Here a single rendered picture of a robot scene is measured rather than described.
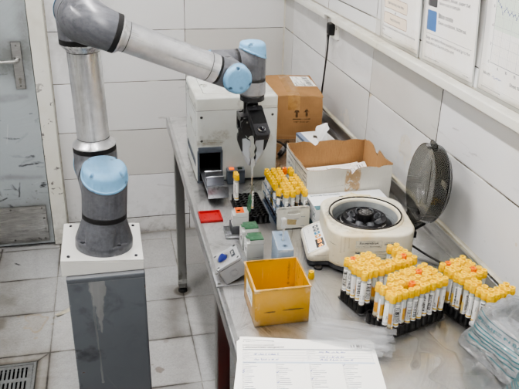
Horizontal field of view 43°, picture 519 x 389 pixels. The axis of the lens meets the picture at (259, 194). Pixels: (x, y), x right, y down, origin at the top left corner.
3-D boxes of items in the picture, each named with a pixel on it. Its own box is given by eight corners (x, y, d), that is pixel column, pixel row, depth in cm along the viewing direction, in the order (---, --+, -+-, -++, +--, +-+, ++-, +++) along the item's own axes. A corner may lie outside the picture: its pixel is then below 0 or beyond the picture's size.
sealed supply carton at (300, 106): (255, 115, 291) (256, 74, 283) (307, 114, 293) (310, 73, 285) (264, 139, 263) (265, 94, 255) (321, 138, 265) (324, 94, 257)
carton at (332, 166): (283, 182, 225) (285, 141, 218) (362, 177, 231) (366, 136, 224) (303, 214, 203) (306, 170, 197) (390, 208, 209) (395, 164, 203)
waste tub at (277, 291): (242, 295, 162) (243, 261, 158) (295, 290, 165) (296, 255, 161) (253, 328, 150) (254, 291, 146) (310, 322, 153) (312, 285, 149)
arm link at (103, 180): (83, 222, 165) (83, 173, 160) (77, 200, 177) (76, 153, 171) (131, 219, 170) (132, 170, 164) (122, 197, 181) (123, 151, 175)
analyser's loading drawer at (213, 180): (198, 173, 225) (198, 159, 223) (218, 172, 227) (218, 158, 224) (208, 198, 207) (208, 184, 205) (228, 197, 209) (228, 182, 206)
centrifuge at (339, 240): (297, 231, 193) (300, 193, 188) (396, 229, 195) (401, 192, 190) (308, 274, 172) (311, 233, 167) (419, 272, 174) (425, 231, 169)
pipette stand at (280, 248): (265, 264, 176) (266, 231, 172) (290, 262, 177) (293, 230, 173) (270, 284, 167) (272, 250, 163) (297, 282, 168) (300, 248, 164)
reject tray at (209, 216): (198, 213, 202) (198, 211, 202) (219, 211, 204) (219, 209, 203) (201, 223, 196) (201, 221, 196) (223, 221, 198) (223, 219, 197)
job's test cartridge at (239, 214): (230, 226, 192) (230, 207, 189) (246, 225, 193) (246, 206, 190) (232, 233, 188) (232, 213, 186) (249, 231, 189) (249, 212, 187)
